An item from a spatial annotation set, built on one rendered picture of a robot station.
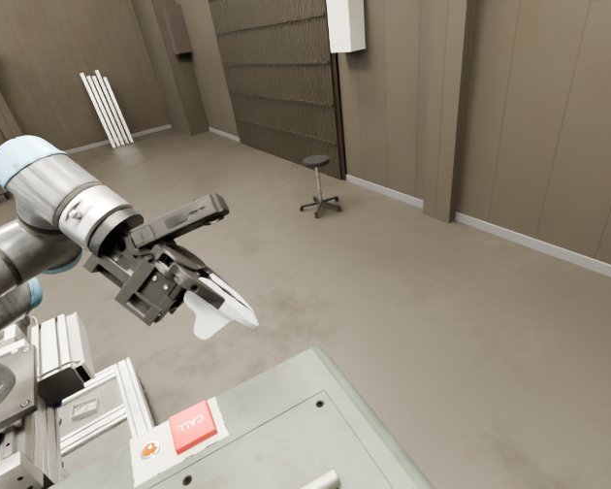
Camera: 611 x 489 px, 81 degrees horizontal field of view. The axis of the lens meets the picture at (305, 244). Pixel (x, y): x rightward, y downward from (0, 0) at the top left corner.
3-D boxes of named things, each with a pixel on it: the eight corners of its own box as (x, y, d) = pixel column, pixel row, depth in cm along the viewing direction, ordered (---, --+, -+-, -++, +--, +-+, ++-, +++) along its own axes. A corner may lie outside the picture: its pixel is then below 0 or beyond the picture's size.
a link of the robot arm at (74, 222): (120, 190, 48) (81, 179, 40) (147, 211, 48) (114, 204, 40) (87, 235, 48) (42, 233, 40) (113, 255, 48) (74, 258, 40)
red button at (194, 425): (209, 406, 58) (205, 398, 57) (219, 437, 54) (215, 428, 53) (172, 425, 56) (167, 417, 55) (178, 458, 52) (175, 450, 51)
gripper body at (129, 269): (177, 316, 48) (107, 262, 48) (216, 266, 48) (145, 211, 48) (152, 331, 41) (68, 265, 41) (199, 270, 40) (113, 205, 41)
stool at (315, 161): (352, 206, 393) (349, 155, 364) (321, 221, 373) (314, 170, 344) (325, 195, 427) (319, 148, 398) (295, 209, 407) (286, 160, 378)
